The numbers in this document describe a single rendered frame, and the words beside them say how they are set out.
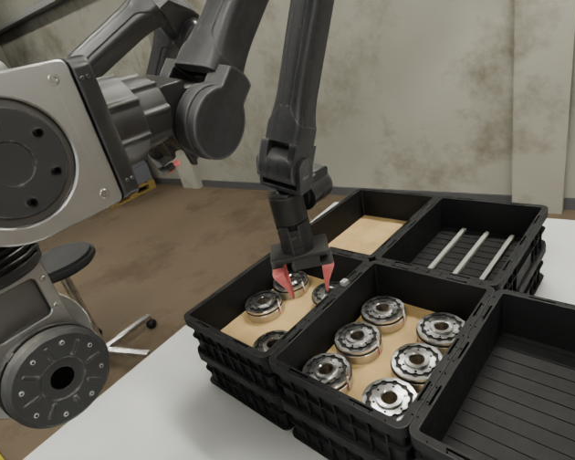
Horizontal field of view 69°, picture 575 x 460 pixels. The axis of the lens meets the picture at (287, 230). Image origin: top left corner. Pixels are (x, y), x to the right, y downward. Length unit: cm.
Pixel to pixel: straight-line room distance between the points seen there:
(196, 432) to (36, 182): 85
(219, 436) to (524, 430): 63
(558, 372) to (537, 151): 236
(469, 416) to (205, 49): 71
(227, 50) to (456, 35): 279
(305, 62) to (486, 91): 266
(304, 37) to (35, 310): 53
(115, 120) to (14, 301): 36
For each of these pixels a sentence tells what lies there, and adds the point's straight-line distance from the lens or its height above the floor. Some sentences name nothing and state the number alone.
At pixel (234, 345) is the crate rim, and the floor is 93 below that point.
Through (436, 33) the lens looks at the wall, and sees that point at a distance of 325.
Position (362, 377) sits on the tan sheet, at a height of 83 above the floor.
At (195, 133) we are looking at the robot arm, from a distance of 44.
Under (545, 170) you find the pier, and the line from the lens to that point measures 322.
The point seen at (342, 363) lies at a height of 86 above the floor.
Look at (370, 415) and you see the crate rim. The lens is 73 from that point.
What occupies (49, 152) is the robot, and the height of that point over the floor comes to 145.
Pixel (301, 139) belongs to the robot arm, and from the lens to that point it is 62.
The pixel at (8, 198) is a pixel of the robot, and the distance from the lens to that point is 36.
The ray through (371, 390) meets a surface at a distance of 85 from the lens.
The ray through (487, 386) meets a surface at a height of 83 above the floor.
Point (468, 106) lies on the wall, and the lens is 327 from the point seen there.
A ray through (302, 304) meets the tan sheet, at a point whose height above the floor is 83.
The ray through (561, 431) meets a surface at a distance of 86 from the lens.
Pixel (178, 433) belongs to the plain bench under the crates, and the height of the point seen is 70.
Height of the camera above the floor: 149
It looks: 25 degrees down
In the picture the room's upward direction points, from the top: 14 degrees counter-clockwise
